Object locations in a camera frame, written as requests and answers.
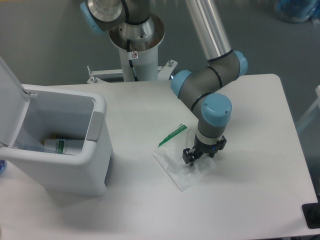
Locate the white trash can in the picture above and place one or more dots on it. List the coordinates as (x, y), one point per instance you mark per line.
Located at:
(57, 137)

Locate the black device at table edge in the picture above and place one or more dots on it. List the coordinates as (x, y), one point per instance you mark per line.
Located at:
(311, 212)

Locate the blue object at left edge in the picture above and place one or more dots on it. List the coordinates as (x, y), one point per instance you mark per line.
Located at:
(3, 165)

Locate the glass-edged white furniture right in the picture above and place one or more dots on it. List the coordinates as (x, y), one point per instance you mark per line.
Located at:
(309, 114)

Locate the white green-labelled bottle in bin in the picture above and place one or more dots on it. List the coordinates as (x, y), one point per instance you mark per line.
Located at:
(66, 146)

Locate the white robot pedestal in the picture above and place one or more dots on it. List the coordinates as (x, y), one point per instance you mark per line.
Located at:
(137, 45)

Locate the white trash can lid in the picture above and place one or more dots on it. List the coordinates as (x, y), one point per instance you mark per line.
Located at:
(14, 103)

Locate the white metal base frame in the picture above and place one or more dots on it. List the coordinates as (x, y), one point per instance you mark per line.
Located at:
(165, 73)

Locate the clear plastic water bottle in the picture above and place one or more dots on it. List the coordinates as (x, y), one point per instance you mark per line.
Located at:
(42, 150)

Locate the clear green-striped plastic bag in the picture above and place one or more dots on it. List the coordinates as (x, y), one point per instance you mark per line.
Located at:
(169, 154)

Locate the blue plastic bag on floor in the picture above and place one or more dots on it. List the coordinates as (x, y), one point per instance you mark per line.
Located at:
(298, 11)

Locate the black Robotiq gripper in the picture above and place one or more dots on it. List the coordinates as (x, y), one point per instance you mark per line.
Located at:
(191, 155)

